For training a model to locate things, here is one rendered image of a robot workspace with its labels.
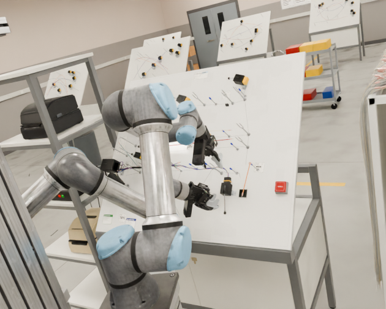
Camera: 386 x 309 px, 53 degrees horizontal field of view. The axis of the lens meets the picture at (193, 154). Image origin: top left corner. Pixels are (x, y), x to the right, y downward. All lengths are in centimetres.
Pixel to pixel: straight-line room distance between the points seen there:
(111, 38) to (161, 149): 1157
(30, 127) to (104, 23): 1025
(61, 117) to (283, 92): 128
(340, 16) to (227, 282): 908
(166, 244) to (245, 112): 119
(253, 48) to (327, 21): 258
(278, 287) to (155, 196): 107
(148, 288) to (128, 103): 54
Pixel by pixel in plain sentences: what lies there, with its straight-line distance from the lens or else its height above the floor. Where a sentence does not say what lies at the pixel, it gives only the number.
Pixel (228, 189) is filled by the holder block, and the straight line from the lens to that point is 186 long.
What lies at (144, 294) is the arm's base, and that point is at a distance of 118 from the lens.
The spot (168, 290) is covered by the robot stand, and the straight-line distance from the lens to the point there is 123.
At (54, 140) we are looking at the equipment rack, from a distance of 225.
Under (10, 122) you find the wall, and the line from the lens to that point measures 993.
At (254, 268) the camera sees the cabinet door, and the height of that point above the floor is 72.
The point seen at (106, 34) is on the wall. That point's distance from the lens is 1250.
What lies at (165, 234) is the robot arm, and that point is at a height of 139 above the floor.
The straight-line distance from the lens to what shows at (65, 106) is 243.
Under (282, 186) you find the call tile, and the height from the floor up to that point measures 110.
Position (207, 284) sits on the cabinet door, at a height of 57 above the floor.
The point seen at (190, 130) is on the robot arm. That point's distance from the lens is 147.
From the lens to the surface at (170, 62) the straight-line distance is 622.
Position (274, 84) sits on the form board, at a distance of 210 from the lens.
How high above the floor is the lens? 190
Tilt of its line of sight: 19 degrees down
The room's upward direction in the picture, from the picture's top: 14 degrees counter-clockwise
